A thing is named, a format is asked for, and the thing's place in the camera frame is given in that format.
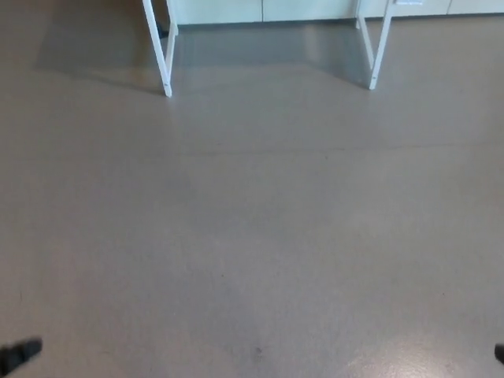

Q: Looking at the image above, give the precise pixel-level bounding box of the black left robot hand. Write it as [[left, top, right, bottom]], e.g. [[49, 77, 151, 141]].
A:
[[0, 337, 44, 375]]

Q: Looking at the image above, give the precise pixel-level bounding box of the white cabinet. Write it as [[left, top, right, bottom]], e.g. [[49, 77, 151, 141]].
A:
[[165, 0, 504, 26]]

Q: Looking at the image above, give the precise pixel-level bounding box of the white desk leg frame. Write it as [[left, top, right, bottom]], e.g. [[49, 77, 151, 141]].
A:
[[142, 0, 180, 98], [355, 0, 399, 91]]

